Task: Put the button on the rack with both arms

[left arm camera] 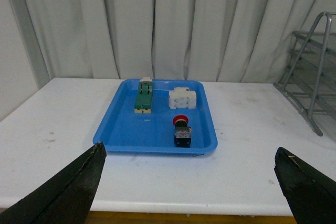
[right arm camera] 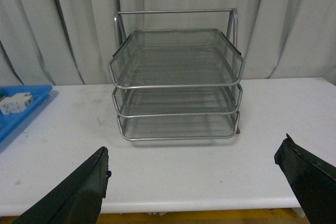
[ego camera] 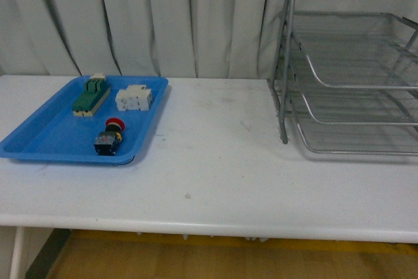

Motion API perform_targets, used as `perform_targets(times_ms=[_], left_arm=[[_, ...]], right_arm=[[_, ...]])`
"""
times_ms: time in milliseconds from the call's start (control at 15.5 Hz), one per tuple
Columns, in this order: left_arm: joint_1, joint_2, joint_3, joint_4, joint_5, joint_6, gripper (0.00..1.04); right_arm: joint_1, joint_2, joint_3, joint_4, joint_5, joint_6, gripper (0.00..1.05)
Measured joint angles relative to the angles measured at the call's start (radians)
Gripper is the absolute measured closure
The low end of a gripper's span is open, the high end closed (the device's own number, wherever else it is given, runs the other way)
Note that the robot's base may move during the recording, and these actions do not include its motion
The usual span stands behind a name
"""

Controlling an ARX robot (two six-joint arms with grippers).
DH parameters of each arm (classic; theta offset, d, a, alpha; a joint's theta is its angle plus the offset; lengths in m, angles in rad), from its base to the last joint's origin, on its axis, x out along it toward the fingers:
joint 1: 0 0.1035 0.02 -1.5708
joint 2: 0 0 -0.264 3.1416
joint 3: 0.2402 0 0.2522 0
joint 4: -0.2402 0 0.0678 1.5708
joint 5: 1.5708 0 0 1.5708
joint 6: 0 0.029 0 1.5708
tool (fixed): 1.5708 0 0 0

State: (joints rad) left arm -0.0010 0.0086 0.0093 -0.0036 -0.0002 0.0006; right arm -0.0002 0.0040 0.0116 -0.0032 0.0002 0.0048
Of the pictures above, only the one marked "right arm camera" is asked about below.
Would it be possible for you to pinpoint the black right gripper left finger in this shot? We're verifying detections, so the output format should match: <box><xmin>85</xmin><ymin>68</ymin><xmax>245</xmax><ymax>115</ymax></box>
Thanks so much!
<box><xmin>14</xmin><ymin>146</ymin><xmax>111</xmax><ymax>223</ymax></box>

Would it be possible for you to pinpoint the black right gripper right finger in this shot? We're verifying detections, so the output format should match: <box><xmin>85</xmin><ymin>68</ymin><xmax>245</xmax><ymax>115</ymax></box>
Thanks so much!
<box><xmin>274</xmin><ymin>134</ymin><xmax>335</xmax><ymax>223</ymax></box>

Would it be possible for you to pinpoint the white table leg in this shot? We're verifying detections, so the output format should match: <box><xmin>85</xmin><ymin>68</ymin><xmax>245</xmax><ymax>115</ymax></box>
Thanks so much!
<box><xmin>292</xmin><ymin>208</ymin><xmax>306</xmax><ymax>218</ymax></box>

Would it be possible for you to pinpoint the blue plastic tray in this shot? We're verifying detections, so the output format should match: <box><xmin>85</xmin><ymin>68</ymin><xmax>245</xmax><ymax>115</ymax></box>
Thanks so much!
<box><xmin>1</xmin><ymin>85</ymin><xmax>53</xmax><ymax>142</ymax></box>

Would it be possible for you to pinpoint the white circuit breaker block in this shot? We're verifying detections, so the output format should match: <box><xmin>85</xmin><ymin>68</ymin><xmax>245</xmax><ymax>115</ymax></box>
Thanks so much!
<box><xmin>1</xmin><ymin>92</ymin><xmax>34</xmax><ymax>115</ymax></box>

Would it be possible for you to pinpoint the grey curtain backdrop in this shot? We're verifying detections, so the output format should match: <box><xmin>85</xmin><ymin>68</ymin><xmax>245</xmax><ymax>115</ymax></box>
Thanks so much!
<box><xmin>1</xmin><ymin>0</ymin><xmax>335</xmax><ymax>86</ymax></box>

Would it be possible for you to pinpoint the silver mesh rack frame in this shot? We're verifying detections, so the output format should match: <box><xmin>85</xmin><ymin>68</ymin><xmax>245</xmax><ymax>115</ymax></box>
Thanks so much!
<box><xmin>113</xmin><ymin>8</ymin><xmax>242</xmax><ymax>136</ymax></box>

